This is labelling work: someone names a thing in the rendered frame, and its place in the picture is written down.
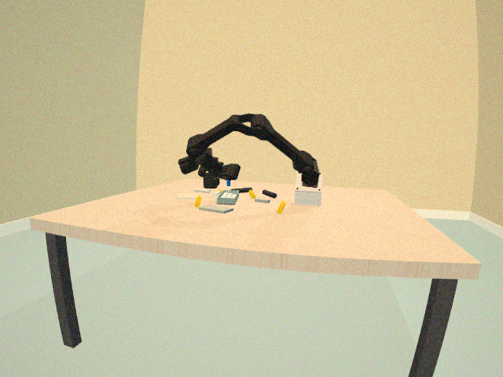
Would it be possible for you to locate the black cylinder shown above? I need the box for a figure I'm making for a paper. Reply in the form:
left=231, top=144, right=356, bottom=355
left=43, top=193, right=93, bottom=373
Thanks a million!
left=262, top=189, right=277, bottom=199
left=231, top=187, right=252, bottom=193

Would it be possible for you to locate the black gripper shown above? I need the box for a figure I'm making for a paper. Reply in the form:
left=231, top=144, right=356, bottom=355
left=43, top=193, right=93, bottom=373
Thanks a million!
left=198, top=157, right=240, bottom=181

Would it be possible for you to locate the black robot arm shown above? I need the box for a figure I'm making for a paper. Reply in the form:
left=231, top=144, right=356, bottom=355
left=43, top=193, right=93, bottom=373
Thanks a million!
left=178, top=113, right=320, bottom=189

